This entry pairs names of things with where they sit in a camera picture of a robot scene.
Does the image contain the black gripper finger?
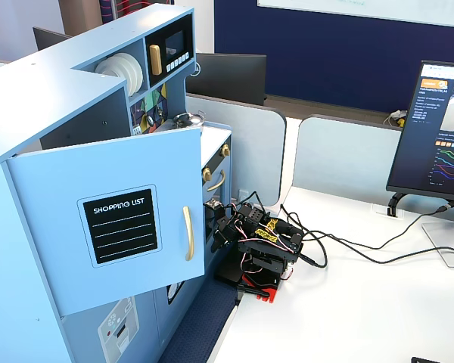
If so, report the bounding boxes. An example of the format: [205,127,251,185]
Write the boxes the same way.
[210,226,232,254]
[204,198,224,216]

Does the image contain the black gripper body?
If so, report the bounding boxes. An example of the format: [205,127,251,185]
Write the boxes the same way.
[216,206,247,244]

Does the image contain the blue door with shopping list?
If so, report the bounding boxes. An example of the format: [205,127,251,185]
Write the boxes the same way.
[5,126,206,318]

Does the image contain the blue oven door with window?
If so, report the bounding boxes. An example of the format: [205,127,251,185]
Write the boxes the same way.
[202,160,232,231]

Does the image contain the blue door with dishwasher print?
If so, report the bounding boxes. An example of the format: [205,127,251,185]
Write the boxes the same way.
[153,278,188,362]

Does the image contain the black toy microwave door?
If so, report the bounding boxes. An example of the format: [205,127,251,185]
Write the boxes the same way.
[145,14,194,88]

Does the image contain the blue door with dispenser print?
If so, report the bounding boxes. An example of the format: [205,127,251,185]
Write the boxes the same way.
[60,281,160,363]

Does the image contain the grey desk divider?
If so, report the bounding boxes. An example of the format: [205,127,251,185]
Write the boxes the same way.
[293,115,404,198]
[185,92,288,206]

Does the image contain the red table clamp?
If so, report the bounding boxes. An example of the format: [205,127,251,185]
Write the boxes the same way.
[241,274,280,304]

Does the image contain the dark blue fabric panel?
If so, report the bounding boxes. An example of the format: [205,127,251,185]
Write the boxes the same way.
[160,278,240,363]

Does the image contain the steel pot with lid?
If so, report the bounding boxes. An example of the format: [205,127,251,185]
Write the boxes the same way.
[173,110,207,130]

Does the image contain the black switched-off monitor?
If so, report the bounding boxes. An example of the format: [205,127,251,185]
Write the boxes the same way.
[186,52,268,107]

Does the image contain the white toy plate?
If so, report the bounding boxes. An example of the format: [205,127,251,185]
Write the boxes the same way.
[115,51,144,95]
[105,53,139,94]
[95,56,126,81]

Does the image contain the yellow white plug bundle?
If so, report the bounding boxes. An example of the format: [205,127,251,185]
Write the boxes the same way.
[383,109,406,128]

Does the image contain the blue toy kitchen body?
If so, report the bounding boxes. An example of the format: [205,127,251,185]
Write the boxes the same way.
[0,2,234,363]

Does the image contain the silver monitor stand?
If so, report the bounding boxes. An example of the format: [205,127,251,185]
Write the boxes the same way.
[421,211,454,270]

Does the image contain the monitor with lit screen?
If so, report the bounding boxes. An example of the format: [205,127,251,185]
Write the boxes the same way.
[385,60,454,202]

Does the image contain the dark monitor back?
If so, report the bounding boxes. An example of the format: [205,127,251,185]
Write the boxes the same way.
[33,26,75,51]

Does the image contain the white projection board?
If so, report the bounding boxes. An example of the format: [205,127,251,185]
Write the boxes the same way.
[257,0,454,29]

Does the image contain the curved gold oven handle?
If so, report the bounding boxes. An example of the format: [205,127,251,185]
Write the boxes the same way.
[207,169,226,192]

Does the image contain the long gold door handle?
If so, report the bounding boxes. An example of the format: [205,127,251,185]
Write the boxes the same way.
[182,206,195,262]

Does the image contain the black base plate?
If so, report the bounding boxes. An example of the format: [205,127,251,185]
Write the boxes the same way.
[214,260,250,288]

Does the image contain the looped black cable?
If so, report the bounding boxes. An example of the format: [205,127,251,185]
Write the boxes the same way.
[279,203,329,269]

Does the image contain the long black cable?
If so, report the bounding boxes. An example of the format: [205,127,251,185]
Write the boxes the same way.
[281,200,454,265]

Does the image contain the black cable holder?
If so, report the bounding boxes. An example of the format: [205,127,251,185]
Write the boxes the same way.
[387,192,406,217]

